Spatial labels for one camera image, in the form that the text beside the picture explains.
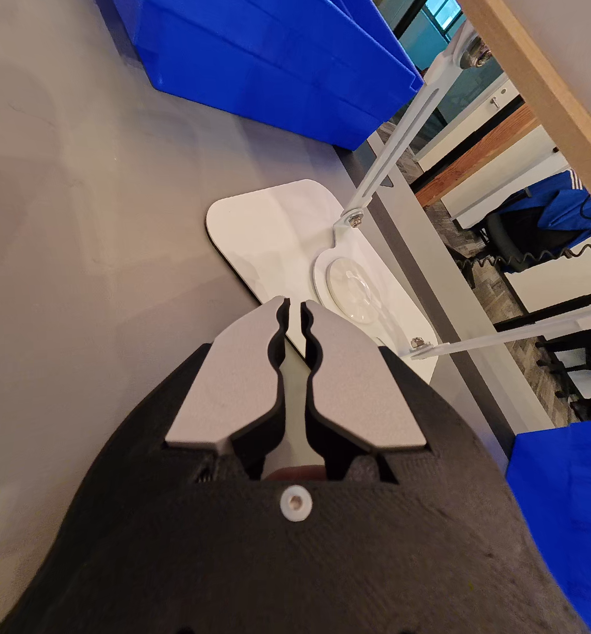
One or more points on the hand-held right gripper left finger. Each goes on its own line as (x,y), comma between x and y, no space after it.
(226,381)

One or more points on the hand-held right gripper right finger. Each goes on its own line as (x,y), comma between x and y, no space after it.
(360,391)

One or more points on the grey desk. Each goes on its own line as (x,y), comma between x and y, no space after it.
(92,223)

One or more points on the white office desk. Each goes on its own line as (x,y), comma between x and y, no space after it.
(498,188)

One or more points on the round clear disc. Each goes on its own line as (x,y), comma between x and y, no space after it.
(355,290)

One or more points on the blue plastic bin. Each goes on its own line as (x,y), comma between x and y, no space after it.
(563,495)
(275,64)

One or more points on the brown wooden table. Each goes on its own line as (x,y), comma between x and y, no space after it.
(474,158)

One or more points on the blue jacket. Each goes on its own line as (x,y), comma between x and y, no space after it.
(563,208)

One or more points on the wooden edged board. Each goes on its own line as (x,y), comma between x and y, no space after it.
(538,74)

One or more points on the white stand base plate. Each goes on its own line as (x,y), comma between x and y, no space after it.
(261,223)

